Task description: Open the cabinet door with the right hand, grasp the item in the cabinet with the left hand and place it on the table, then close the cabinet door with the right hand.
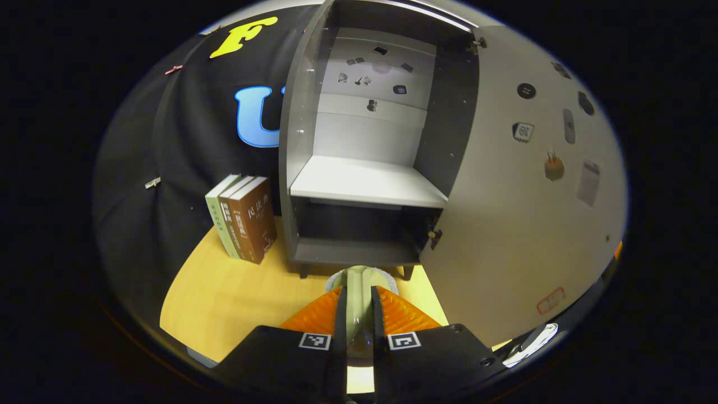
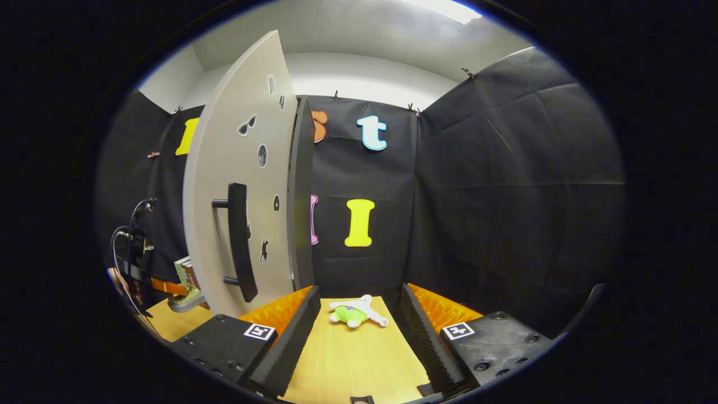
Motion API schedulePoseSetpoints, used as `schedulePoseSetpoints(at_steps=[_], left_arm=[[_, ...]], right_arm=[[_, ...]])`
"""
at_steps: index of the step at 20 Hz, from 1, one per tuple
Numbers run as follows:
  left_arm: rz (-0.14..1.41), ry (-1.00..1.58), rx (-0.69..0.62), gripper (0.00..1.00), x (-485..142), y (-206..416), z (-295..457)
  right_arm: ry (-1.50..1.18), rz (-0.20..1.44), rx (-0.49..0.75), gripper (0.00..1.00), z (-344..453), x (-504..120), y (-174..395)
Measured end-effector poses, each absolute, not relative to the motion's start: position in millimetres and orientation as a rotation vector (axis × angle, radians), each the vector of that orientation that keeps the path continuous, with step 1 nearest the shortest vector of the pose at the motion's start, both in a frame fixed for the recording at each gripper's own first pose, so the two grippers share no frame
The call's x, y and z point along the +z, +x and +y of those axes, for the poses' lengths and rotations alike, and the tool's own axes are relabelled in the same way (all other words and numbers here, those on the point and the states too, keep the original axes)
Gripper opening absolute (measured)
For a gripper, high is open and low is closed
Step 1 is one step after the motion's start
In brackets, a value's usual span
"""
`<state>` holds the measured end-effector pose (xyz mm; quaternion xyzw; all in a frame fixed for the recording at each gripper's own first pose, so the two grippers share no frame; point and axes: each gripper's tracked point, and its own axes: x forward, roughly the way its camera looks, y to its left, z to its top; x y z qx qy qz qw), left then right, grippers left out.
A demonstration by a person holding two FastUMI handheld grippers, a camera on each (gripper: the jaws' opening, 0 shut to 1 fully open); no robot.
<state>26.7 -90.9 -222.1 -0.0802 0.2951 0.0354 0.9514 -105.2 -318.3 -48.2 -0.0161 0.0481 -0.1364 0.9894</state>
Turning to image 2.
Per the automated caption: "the black cable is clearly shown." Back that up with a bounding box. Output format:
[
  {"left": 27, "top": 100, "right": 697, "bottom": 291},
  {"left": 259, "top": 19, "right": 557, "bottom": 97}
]
[
  {"left": 129, "top": 198, "right": 158, "bottom": 231},
  {"left": 110, "top": 226, "right": 134, "bottom": 270}
]

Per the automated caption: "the black backdrop cloth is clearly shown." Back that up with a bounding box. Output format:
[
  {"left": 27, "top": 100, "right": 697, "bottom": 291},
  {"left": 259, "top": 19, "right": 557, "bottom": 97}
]
[{"left": 95, "top": 47, "right": 626, "bottom": 343}]

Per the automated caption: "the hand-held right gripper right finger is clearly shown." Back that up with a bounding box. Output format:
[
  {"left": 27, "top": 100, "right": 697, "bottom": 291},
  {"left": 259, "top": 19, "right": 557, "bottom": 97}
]
[{"left": 399, "top": 283, "right": 556, "bottom": 393}]

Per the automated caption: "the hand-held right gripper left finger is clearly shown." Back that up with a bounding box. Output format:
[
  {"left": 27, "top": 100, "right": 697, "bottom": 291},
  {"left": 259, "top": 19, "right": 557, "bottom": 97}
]
[{"left": 168, "top": 285, "right": 321, "bottom": 398}]

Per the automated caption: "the green and white plush toy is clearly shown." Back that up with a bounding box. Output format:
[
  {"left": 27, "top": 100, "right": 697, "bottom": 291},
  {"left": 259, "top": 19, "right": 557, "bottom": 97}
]
[{"left": 328, "top": 294, "right": 389, "bottom": 329}]

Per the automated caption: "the long ceiling light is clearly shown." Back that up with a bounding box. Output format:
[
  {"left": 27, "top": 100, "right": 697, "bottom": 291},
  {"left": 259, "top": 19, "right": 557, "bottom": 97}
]
[{"left": 401, "top": 0, "right": 483, "bottom": 25}]

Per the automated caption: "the beige cabinet door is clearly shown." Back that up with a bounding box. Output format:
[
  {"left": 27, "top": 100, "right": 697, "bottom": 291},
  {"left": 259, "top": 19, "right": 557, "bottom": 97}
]
[{"left": 182, "top": 30, "right": 299, "bottom": 319}]

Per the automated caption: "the black door handle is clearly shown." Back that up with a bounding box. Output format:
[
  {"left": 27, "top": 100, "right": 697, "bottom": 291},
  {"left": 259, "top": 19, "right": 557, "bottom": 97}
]
[{"left": 212, "top": 182, "right": 259, "bottom": 304}]

